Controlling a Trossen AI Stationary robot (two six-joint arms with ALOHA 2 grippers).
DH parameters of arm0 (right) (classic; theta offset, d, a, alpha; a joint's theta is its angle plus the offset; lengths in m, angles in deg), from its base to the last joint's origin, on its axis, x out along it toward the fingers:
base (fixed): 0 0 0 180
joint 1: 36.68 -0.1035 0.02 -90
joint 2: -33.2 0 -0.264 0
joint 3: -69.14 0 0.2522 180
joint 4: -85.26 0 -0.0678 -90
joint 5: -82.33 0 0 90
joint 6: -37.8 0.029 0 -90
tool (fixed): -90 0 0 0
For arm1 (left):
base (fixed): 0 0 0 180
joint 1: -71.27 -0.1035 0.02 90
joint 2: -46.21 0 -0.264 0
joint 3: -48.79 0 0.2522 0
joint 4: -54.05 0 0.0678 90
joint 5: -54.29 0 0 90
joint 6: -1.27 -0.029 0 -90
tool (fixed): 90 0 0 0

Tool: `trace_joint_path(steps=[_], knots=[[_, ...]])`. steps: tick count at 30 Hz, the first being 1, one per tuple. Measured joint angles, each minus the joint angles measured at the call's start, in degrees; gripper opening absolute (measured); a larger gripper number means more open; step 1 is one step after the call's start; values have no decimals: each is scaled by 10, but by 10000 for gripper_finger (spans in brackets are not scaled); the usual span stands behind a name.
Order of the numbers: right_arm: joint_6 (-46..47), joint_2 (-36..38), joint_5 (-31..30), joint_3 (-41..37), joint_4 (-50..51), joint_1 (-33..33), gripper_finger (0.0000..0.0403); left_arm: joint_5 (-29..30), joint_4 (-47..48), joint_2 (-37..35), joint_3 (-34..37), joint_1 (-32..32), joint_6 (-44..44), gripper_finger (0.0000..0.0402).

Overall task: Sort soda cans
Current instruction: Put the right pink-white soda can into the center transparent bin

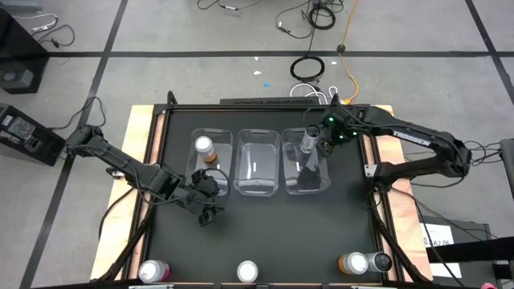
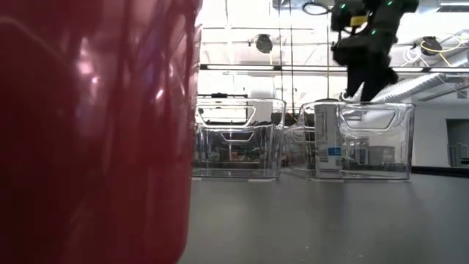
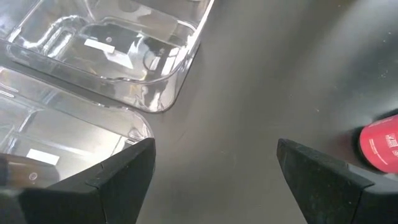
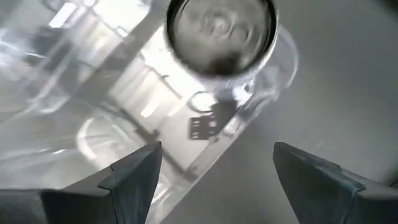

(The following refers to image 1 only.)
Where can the black flat bar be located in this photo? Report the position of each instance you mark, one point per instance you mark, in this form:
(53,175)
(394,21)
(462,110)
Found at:
(482,249)

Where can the gray post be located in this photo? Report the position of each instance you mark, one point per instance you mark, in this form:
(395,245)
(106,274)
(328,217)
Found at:
(508,168)

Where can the black can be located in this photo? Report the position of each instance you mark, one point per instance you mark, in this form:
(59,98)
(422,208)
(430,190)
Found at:
(310,140)

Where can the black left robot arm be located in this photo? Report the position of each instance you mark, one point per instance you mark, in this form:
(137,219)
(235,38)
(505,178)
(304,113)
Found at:
(120,162)

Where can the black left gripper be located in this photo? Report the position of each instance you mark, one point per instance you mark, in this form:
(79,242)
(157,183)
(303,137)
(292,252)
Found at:
(198,196)

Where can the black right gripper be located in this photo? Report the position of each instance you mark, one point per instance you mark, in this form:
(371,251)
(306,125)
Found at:
(341,126)

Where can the black table frame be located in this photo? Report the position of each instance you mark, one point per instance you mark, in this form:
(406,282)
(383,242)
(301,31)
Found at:
(261,107)

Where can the black bar behind table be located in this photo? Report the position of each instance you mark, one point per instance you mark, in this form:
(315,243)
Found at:
(269,101)

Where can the pink object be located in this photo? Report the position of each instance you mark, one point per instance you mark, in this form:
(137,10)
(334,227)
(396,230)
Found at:
(488,286)

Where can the clear plastic bin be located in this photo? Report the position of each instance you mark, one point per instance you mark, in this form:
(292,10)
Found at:
(321,180)
(225,160)
(257,160)

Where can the black cabinet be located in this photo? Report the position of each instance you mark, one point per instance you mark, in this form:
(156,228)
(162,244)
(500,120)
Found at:
(20,44)

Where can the dark can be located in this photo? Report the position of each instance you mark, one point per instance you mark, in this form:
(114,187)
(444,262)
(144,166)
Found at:
(379,261)

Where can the black case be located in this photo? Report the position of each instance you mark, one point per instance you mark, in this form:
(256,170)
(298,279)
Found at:
(470,230)

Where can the black floor plug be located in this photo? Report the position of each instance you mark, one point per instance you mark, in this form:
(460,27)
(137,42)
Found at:
(341,48)

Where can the wooden base board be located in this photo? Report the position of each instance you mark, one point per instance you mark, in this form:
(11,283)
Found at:
(138,116)

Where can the black computer tower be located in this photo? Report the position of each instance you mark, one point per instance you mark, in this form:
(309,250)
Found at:
(24,134)

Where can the orange white soda can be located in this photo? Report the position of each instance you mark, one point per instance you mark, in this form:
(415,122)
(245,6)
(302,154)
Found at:
(204,144)
(355,263)

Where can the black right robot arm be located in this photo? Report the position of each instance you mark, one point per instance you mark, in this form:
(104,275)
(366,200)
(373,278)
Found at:
(413,138)

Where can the white paper sheet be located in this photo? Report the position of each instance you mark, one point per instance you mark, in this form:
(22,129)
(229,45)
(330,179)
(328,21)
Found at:
(447,271)
(441,233)

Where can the black floor box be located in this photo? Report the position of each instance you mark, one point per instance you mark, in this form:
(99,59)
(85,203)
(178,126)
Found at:
(18,80)

